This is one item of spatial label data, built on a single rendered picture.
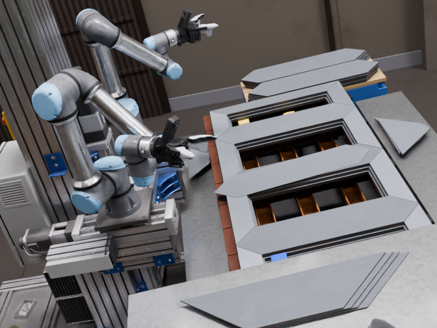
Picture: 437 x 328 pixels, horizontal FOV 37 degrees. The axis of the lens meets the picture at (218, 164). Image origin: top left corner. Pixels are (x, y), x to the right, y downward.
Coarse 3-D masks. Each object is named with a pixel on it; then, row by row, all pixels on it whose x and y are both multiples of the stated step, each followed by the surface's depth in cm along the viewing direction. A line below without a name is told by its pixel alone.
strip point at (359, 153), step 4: (348, 148) 299; (352, 148) 299; (356, 148) 298; (360, 148) 297; (364, 148) 296; (368, 148) 296; (352, 152) 296; (356, 152) 295; (360, 152) 294; (364, 152) 294; (356, 156) 292; (360, 156) 292; (364, 156) 291; (360, 160) 289
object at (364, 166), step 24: (312, 96) 354; (336, 120) 325; (240, 144) 326; (264, 144) 326; (360, 144) 300; (240, 168) 308; (360, 168) 287; (264, 192) 288; (288, 192) 288; (384, 192) 269; (336, 240) 250; (360, 240) 249
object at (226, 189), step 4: (228, 180) 298; (224, 184) 296; (228, 184) 295; (220, 188) 294; (224, 188) 293; (228, 188) 293; (232, 188) 292; (224, 192) 291; (228, 192) 290; (232, 192) 289; (232, 196) 287; (236, 196) 286
